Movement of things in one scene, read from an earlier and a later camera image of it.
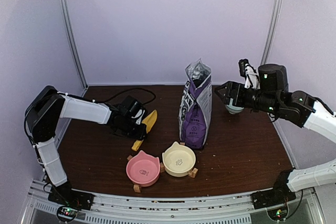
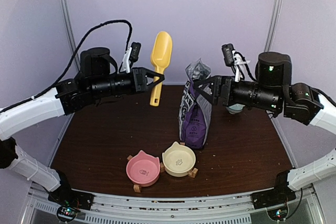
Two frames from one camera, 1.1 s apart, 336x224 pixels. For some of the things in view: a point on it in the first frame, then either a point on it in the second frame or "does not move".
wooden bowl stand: (137, 188) does not move
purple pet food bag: (196, 105) does not move
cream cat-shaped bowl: (178, 160) does not move
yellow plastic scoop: (149, 121) to (160, 54)
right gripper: (232, 88) to (217, 83)
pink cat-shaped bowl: (142, 169) does not move
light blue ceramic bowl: (233, 109) does not move
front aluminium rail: (229, 210) does not move
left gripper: (140, 132) to (139, 75)
